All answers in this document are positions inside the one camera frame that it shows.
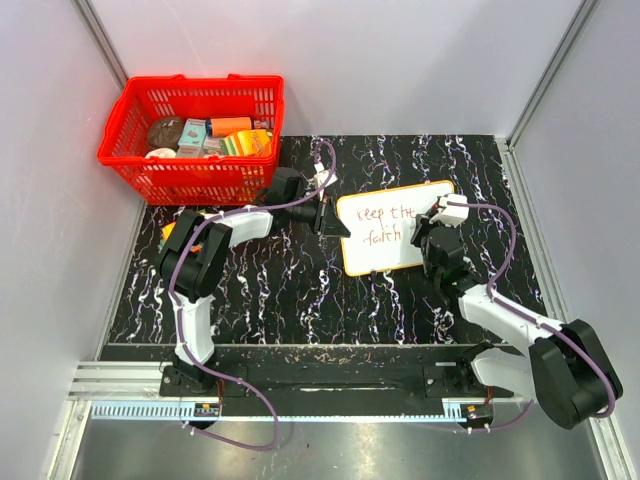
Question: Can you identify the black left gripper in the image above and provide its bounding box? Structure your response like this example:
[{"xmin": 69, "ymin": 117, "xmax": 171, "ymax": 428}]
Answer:
[{"xmin": 286, "ymin": 194, "xmax": 350, "ymax": 240}]

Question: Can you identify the yellow-framed whiteboard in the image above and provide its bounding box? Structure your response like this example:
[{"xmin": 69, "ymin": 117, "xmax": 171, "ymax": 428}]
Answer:
[{"xmin": 336, "ymin": 180, "xmax": 454, "ymax": 277}]

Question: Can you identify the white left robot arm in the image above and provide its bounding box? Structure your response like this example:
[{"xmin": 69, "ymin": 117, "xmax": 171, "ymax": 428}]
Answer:
[{"xmin": 158, "ymin": 167, "xmax": 351, "ymax": 396}]

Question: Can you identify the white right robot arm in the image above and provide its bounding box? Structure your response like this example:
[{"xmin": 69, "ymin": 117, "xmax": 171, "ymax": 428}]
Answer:
[{"xmin": 411, "ymin": 211, "xmax": 623, "ymax": 429}]

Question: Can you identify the red plastic shopping basket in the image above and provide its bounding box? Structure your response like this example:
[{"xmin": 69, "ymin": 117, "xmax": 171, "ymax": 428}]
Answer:
[{"xmin": 97, "ymin": 74, "xmax": 285, "ymax": 206}]

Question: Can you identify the orange yellow box in basket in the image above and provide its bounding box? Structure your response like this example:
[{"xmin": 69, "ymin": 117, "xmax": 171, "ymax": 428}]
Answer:
[{"xmin": 221, "ymin": 129, "xmax": 273, "ymax": 157}]

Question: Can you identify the orange cylindrical can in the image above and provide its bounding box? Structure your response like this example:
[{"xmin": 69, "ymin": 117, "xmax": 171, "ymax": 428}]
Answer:
[{"xmin": 205, "ymin": 117, "xmax": 253, "ymax": 137}]

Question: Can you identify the orange green snack box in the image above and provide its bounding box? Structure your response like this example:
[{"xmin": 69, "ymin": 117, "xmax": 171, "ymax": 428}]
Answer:
[{"xmin": 158, "ymin": 221, "xmax": 201, "ymax": 253}]

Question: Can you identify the light blue small box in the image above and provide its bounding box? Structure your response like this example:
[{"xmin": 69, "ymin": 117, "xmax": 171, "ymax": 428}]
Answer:
[{"xmin": 178, "ymin": 118, "xmax": 207, "ymax": 148}]

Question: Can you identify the brown round packet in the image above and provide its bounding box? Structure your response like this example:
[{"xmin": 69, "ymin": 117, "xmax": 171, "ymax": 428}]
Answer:
[{"xmin": 146, "ymin": 116, "xmax": 185, "ymax": 150}]

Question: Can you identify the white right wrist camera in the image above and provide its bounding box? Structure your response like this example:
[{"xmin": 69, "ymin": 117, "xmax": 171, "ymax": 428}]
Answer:
[{"xmin": 429, "ymin": 193, "xmax": 469, "ymax": 227}]

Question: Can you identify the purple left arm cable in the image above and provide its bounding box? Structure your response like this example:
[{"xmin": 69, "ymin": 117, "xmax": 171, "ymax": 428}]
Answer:
[{"xmin": 167, "ymin": 139, "xmax": 337, "ymax": 381}]

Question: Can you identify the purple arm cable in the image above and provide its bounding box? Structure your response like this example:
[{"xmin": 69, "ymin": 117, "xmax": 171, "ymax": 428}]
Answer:
[
  {"xmin": 447, "ymin": 199, "xmax": 617, "ymax": 417},
  {"xmin": 167, "ymin": 139, "xmax": 337, "ymax": 381}
]

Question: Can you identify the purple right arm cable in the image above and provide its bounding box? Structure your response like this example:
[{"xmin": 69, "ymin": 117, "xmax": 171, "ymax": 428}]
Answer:
[{"xmin": 447, "ymin": 199, "xmax": 617, "ymax": 417}]

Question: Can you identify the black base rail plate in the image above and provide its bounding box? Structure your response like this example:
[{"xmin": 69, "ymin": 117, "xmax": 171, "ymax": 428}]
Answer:
[{"xmin": 159, "ymin": 343, "xmax": 516, "ymax": 401}]

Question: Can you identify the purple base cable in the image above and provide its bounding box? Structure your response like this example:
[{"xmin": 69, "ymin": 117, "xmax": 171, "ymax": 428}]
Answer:
[{"xmin": 182, "ymin": 369, "xmax": 280, "ymax": 450}]

